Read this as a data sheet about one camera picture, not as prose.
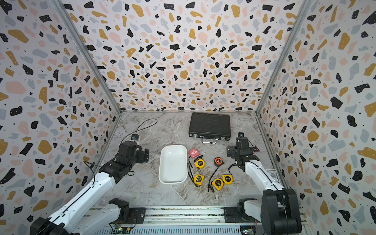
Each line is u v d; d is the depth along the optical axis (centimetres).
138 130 62
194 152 95
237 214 73
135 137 70
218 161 90
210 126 104
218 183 83
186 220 73
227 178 84
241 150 67
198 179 84
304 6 71
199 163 90
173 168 91
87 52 86
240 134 79
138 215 73
